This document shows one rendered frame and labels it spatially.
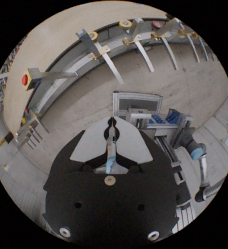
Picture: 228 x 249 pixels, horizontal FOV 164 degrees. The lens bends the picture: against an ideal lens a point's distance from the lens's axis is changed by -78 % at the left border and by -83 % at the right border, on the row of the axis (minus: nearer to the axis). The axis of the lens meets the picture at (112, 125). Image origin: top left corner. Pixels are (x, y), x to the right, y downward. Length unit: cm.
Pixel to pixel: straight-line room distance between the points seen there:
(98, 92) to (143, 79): 84
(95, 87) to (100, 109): 43
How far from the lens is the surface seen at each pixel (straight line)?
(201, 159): 88
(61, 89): 89
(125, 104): 128
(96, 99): 150
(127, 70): 145
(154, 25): 78
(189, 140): 78
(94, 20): 74
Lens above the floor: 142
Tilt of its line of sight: 58 degrees down
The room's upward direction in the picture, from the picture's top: 179 degrees counter-clockwise
